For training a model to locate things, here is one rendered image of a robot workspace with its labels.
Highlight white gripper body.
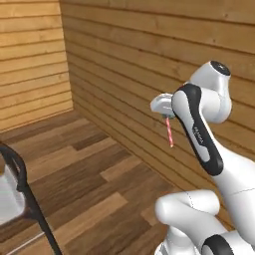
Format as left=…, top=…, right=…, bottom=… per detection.
left=149, top=93, right=176, bottom=119

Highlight pink striped straw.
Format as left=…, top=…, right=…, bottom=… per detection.
left=165, top=117, right=175, bottom=148

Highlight black frame stool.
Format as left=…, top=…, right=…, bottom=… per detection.
left=0, top=141, right=64, bottom=255

